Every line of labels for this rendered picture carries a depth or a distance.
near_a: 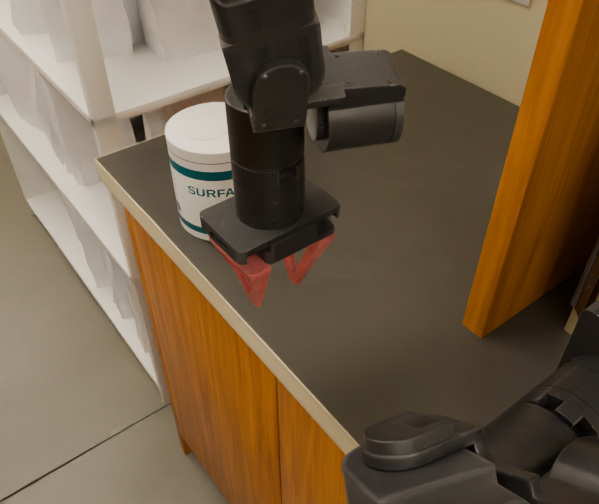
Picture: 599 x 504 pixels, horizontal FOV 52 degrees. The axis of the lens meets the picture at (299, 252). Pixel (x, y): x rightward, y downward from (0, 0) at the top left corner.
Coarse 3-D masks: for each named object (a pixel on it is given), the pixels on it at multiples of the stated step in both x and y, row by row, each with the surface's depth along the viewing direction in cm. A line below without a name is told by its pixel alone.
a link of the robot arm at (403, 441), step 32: (416, 416) 31; (448, 416) 32; (384, 448) 28; (416, 448) 28; (448, 448) 29; (480, 448) 30; (576, 448) 29; (512, 480) 28; (544, 480) 28; (576, 480) 27
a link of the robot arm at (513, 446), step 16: (512, 416) 33; (528, 416) 33; (544, 416) 33; (496, 432) 32; (512, 432) 32; (528, 432) 32; (544, 432) 32; (560, 432) 32; (576, 432) 33; (496, 448) 31; (512, 448) 31; (528, 448) 31; (544, 448) 31; (560, 448) 31; (512, 464) 31; (528, 464) 31; (544, 464) 31
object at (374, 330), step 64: (448, 128) 109; (512, 128) 109; (128, 192) 95; (384, 192) 95; (448, 192) 95; (192, 256) 84; (320, 256) 84; (384, 256) 84; (448, 256) 84; (256, 320) 76; (320, 320) 76; (384, 320) 76; (448, 320) 76; (512, 320) 76; (320, 384) 69; (384, 384) 69; (448, 384) 69; (512, 384) 69
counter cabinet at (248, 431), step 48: (144, 240) 109; (144, 288) 124; (192, 288) 97; (192, 336) 109; (192, 384) 125; (240, 384) 98; (192, 432) 145; (240, 432) 110; (288, 432) 88; (240, 480) 125; (288, 480) 98; (336, 480) 81
